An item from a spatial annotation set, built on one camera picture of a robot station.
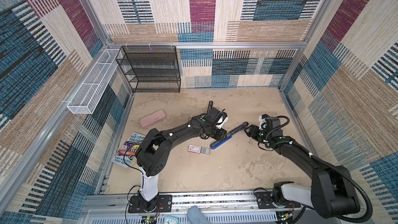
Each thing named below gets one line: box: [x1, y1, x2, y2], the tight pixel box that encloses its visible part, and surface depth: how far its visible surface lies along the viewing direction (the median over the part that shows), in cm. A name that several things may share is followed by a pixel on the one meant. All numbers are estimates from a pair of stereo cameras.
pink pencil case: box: [139, 109, 167, 129], surface depth 104 cm
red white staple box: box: [187, 144, 202, 154], surface depth 91 cm
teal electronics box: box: [163, 215, 179, 224], surface depth 69 cm
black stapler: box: [206, 100, 214, 115], surface depth 110 cm
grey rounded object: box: [186, 205, 211, 224], surface depth 69 cm
